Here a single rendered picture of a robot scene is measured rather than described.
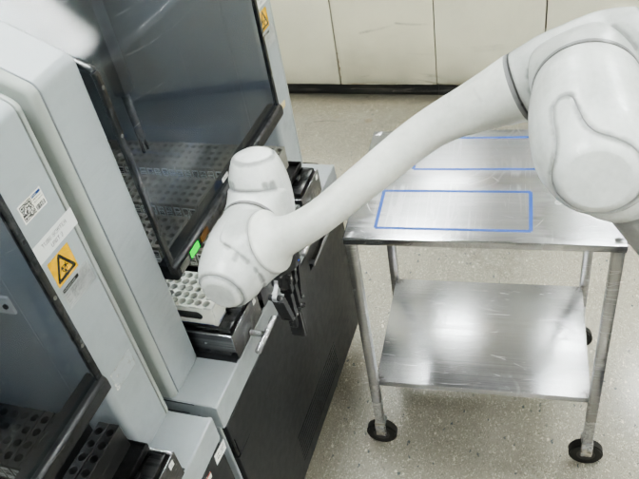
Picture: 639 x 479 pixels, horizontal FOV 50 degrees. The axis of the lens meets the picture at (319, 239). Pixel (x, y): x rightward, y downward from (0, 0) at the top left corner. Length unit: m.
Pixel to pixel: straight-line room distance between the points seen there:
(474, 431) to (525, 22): 1.98
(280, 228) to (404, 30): 2.61
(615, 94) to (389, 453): 1.55
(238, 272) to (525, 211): 0.78
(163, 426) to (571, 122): 0.97
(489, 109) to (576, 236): 0.61
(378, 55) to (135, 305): 2.59
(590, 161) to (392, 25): 2.84
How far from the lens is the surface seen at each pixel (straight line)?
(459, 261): 2.69
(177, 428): 1.42
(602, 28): 0.95
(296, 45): 3.75
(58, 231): 1.09
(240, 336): 1.46
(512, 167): 1.74
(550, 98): 0.83
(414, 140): 1.03
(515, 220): 1.58
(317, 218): 1.01
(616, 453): 2.20
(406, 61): 3.63
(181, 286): 1.49
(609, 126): 0.78
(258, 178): 1.14
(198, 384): 1.47
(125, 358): 1.27
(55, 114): 1.08
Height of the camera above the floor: 1.82
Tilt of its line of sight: 40 degrees down
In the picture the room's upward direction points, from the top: 11 degrees counter-clockwise
